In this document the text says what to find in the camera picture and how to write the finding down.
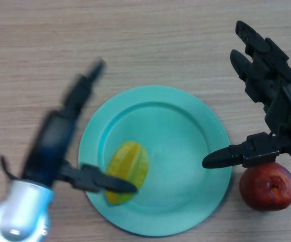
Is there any red apple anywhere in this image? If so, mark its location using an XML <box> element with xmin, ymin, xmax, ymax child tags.
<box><xmin>239</xmin><ymin>162</ymin><xmax>291</xmax><ymax>211</ymax></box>

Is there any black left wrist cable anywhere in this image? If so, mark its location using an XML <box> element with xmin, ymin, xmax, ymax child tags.
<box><xmin>0</xmin><ymin>155</ymin><xmax>18</xmax><ymax>180</ymax></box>

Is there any green round plate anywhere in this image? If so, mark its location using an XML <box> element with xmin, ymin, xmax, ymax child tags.
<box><xmin>78</xmin><ymin>85</ymin><xmax>232</xmax><ymax>237</ymax></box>

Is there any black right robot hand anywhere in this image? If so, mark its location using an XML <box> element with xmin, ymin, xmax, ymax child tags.
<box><xmin>201</xmin><ymin>20</ymin><xmax>291</xmax><ymax>169</ymax></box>

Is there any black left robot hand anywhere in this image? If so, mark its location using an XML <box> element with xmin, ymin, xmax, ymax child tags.
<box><xmin>22</xmin><ymin>59</ymin><xmax>138</xmax><ymax>194</ymax></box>

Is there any yellow starfruit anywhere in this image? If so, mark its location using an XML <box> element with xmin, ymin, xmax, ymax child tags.
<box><xmin>104</xmin><ymin>141</ymin><xmax>150</xmax><ymax>207</ymax></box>

